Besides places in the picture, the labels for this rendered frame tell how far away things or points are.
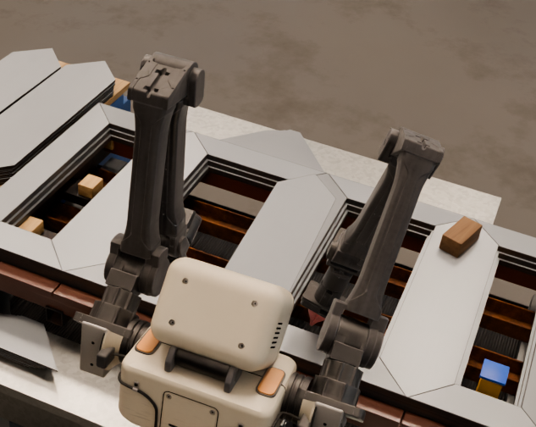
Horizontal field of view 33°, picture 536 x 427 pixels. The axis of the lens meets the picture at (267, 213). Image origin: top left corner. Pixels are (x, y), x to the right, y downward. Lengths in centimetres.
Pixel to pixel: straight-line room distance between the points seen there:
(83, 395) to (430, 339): 85
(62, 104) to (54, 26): 242
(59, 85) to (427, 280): 140
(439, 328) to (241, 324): 87
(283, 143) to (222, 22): 262
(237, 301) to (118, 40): 383
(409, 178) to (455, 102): 340
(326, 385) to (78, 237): 102
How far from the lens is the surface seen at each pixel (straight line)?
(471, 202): 290
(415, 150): 162
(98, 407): 222
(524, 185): 447
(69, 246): 236
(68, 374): 229
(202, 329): 149
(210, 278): 149
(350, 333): 160
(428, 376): 213
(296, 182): 262
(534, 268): 258
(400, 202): 161
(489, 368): 217
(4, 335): 235
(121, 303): 166
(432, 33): 572
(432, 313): 229
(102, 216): 245
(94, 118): 286
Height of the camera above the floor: 238
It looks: 37 degrees down
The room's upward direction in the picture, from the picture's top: 7 degrees clockwise
